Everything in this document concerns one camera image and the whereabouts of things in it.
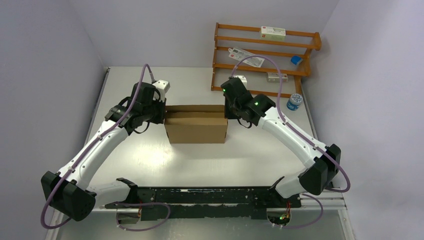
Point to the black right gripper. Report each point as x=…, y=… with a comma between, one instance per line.
x=228, y=115

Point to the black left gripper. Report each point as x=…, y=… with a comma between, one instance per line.
x=160, y=119

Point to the brown cardboard box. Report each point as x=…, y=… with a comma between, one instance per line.
x=196, y=124

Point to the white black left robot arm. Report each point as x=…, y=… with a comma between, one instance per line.
x=89, y=162

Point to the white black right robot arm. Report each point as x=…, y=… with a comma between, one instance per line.
x=319, y=160

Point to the small grey-white box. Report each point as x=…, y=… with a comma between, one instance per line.
x=275, y=77

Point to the green white box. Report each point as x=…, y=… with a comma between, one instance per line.
x=270, y=33

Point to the flat white packet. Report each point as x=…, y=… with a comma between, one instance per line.
x=245, y=57

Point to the orange wooden shelf rack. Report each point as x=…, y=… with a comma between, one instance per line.
x=277, y=56

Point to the blue white round jar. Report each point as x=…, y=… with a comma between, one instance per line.
x=294, y=101

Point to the small blue block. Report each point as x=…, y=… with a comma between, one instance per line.
x=296, y=60

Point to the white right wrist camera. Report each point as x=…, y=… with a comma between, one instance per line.
x=243, y=79

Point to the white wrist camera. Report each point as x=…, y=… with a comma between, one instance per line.
x=162, y=86
x=243, y=79

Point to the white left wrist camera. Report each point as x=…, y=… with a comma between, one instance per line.
x=162, y=86

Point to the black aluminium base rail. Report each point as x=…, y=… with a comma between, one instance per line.
x=258, y=202

